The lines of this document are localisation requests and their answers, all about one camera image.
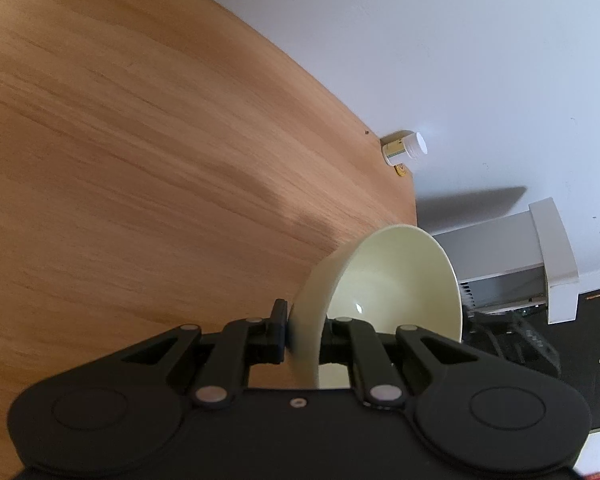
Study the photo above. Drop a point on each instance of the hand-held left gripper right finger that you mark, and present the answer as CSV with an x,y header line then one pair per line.
x,y
337,341

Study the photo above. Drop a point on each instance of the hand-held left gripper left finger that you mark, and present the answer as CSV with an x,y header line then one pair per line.
x,y
279,332

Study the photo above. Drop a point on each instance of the pale yellow bowl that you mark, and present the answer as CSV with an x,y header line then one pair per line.
x,y
395,275

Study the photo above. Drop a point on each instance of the yellow round tin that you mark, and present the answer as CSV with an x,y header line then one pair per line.
x,y
401,170

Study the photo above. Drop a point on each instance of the white tower appliance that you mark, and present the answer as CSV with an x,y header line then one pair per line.
x,y
505,250

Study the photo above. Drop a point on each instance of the white pill bottle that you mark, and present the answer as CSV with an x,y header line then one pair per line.
x,y
402,147

